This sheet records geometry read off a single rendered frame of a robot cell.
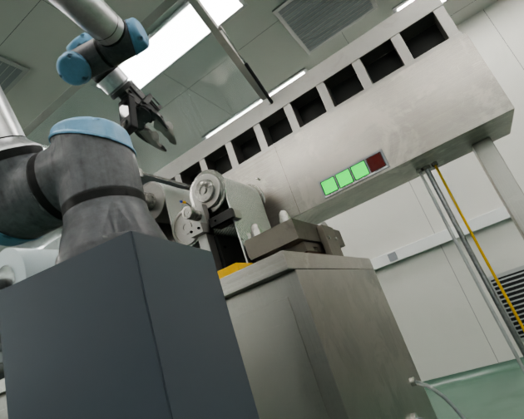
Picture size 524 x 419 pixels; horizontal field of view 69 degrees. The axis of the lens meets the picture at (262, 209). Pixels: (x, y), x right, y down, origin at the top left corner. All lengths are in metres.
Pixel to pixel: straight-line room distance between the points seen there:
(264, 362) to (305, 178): 0.81
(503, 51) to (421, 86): 2.66
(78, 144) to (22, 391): 0.31
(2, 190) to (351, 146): 1.09
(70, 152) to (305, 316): 0.50
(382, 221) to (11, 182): 3.37
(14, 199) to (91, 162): 0.13
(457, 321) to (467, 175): 1.22
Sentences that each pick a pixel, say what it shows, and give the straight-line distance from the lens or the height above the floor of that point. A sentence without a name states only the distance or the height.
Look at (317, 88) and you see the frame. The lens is 1.56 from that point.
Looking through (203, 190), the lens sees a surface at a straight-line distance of 1.25.
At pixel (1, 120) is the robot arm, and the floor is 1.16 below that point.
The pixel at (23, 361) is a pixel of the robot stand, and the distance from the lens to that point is 0.53.
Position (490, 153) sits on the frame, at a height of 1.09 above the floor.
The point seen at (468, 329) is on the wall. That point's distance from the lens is 3.67.
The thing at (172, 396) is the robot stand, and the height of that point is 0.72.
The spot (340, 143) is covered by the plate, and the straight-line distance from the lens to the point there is 1.44.
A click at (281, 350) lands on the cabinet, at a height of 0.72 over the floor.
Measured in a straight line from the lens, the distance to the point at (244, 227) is 1.23.
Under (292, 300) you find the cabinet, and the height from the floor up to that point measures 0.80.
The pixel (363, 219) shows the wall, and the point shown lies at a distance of 3.79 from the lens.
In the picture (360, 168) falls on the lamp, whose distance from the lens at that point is 1.38.
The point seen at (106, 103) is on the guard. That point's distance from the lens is 1.86.
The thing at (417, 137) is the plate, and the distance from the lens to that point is 1.38.
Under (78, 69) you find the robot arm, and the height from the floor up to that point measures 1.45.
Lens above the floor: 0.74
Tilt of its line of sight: 19 degrees up
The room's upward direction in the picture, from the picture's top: 19 degrees counter-clockwise
